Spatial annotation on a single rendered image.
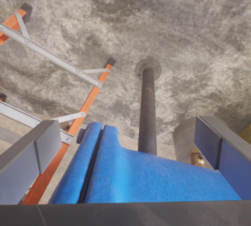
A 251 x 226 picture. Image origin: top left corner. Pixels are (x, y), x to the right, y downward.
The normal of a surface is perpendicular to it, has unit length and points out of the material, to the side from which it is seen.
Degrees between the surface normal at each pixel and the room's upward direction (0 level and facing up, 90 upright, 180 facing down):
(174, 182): 116
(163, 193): 111
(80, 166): 121
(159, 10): 0
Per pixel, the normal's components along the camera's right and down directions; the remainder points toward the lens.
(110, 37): -0.11, 0.62
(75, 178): 0.27, -0.95
